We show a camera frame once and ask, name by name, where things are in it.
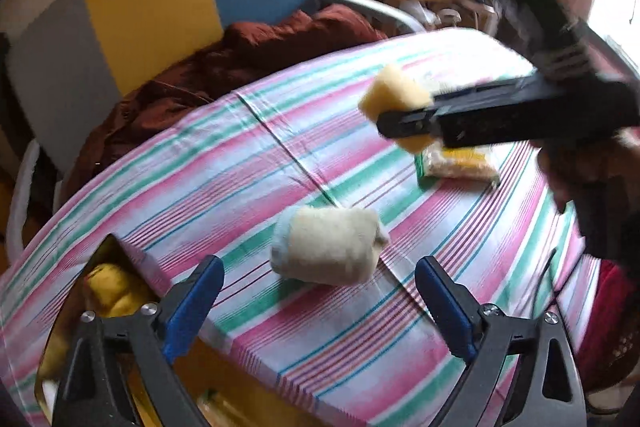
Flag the yellow sponge block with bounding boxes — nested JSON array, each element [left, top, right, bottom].
[[358, 66, 433, 124], [82, 263, 155, 317]]

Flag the green snack bar packet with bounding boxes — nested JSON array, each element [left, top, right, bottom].
[[414, 142, 500, 185]]

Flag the person right hand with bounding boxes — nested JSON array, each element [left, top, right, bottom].
[[532, 130, 639, 271]]

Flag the gold metal tray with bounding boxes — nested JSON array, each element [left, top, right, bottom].
[[35, 234, 318, 426]]

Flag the dark red blanket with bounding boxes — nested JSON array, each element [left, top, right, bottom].
[[61, 4, 386, 202]]

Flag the striped tablecloth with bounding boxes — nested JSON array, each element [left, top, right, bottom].
[[1, 29, 599, 426]]

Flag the grey yellow blue chair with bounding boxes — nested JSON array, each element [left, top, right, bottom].
[[1, 0, 421, 259]]

